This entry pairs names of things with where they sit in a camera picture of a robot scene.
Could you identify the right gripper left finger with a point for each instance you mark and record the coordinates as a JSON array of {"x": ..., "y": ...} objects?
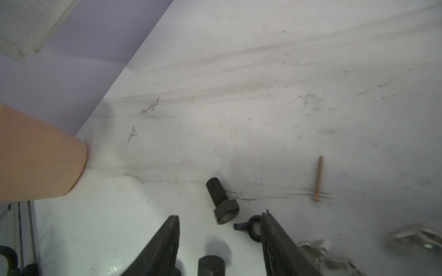
[{"x": 159, "y": 257}]

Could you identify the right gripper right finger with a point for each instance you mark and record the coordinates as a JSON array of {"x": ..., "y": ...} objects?
[{"x": 282, "y": 257}]

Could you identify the black wing nut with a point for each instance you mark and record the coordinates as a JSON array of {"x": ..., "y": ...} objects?
[{"x": 252, "y": 228}]

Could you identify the brass wood screw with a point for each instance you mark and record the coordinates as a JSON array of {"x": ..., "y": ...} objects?
[{"x": 317, "y": 185}]

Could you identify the potted green plant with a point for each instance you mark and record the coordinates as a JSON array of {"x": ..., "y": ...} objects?
[{"x": 38, "y": 160}]

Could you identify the lower white mesh shelf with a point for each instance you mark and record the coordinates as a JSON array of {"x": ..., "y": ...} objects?
[{"x": 26, "y": 26}]

